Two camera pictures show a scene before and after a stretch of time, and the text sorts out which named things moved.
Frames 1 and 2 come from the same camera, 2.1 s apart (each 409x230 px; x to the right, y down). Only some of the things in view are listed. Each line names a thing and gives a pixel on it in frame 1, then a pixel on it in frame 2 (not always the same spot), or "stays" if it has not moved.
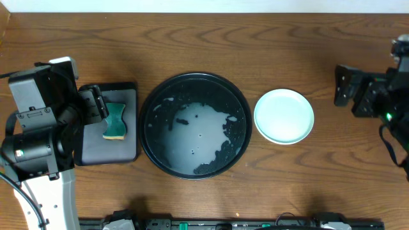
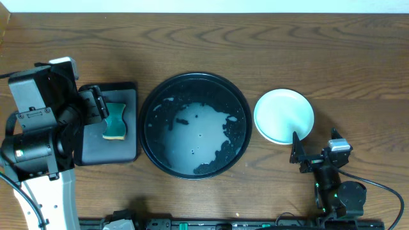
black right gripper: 362,96 → 298,154
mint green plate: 284,116 stays
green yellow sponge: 115,130 stays
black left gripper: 96,105 stays
